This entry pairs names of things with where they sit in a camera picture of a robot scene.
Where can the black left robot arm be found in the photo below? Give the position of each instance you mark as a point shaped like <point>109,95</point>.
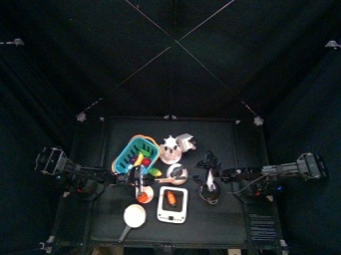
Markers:
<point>68,167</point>

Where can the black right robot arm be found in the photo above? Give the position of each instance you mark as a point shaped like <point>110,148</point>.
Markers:
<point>288,169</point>

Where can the green toy vegetable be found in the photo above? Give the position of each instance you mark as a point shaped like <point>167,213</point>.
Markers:
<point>156,172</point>

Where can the red toy fruit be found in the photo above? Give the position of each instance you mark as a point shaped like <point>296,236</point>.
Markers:
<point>147,162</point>

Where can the purple toy fruit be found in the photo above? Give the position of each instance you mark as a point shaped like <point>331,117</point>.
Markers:
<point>135,160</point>

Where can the yellow toy banana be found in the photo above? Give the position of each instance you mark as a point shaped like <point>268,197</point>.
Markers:
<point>139,159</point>

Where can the orange toy carrot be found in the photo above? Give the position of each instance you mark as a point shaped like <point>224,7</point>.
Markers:
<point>172,198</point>

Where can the white grey toy appliance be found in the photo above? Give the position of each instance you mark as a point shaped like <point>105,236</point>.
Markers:
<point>187,142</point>

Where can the teal plastic basket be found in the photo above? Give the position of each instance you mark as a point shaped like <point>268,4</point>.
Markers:
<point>136,153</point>

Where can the white patterned plate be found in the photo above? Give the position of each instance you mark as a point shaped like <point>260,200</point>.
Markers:
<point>171,154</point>

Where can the orange plastic basket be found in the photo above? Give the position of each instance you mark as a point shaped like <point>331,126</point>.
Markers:
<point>141,135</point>

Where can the grey frame corner clamp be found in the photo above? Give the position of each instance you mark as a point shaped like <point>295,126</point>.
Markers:
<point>259,120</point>
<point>332,44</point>
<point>17,42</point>
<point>81,116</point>
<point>171,117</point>

